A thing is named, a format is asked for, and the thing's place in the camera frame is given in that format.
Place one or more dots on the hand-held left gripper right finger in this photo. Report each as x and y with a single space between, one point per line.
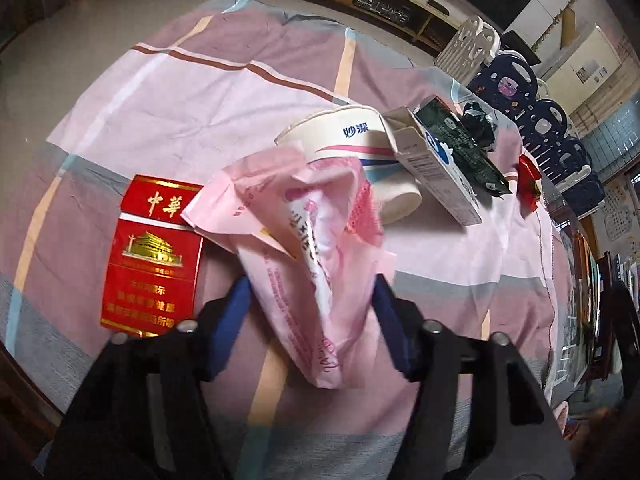
390 320

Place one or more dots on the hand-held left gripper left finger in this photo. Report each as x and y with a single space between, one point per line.
230 320

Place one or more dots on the pink plastic bag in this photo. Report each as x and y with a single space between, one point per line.
300 260

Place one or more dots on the red cigarette pack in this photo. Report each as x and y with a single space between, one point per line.
150 260

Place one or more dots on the white blue carton box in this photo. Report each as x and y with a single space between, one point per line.
430 165

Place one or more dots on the dark green snack wrapper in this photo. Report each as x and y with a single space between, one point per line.
462 142

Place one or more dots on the white paper cup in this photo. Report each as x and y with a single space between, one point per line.
330 135

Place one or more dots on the red crumpled wrapper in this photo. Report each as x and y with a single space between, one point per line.
529 180

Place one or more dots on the orange cover book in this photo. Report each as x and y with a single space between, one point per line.
581 270

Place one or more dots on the stack of colourful books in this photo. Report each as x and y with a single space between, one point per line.
595 290

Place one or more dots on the black crumpled plastic bag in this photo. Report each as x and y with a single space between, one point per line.
477 120

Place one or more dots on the plaid pink grey blanket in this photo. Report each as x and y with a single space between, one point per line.
150 110

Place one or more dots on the dark wooden coffee table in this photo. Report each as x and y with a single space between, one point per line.
20 400

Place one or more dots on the dark wooden side table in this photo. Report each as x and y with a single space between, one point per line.
625 320

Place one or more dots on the stack of navy plastic chairs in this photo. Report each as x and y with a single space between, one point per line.
510 85

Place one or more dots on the small black monitor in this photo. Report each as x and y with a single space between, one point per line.
520 46

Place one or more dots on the black audio amplifier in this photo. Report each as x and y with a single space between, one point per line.
385 5

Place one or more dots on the black set-top box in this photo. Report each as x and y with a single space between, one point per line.
440 7

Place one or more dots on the white standing air conditioner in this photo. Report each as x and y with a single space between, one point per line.
595 60

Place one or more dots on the ivy garland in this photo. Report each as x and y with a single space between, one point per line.
565 10

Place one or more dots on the wall chart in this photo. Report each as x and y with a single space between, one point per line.
620 215

